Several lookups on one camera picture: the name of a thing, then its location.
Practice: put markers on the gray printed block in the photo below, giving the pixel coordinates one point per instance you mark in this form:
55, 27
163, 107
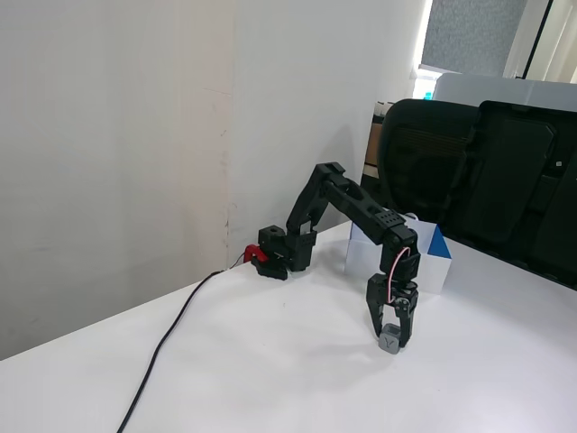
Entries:
388, 343

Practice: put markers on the black mesh office chair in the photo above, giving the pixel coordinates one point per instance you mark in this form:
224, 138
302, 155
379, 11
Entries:
419, 158

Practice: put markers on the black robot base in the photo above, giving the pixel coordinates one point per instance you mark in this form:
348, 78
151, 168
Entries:
288, 255

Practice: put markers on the blue and white cardboard box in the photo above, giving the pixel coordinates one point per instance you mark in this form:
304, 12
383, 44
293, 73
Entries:
433, 270

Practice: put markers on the red table clamp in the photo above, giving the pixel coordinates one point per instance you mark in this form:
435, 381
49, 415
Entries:
252, 251

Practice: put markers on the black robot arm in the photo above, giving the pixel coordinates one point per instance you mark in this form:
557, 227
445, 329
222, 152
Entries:
360, 207

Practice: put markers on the black clamp block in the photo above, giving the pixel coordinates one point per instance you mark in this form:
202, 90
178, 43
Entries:
270, 270

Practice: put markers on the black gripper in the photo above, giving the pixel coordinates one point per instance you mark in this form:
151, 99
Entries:
378, 294

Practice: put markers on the small white round object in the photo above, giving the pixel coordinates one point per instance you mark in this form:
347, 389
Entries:
411, 216

